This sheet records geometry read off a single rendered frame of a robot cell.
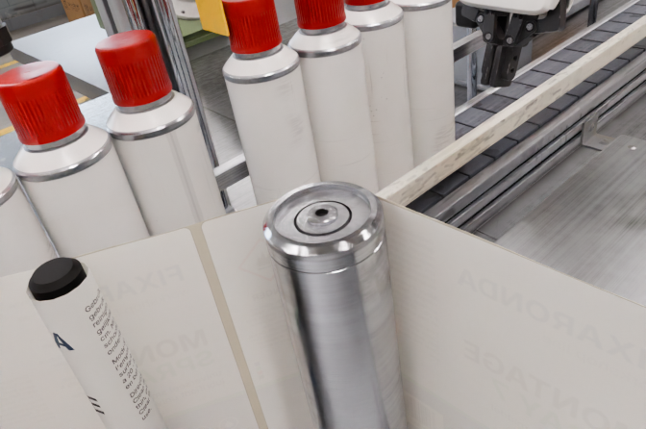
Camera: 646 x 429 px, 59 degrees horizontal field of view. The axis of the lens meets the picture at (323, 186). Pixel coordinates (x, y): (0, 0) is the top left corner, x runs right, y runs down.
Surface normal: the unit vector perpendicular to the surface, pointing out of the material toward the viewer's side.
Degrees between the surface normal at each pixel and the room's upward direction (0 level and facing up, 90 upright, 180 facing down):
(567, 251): 0
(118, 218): 90
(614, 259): 0
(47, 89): 90
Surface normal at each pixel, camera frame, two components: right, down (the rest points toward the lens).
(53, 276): -0.15, -0.83
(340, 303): 0.14, 0.52
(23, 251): 0.92, 0.09
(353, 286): 0.38, 0.46
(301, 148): 0.66, 0.33
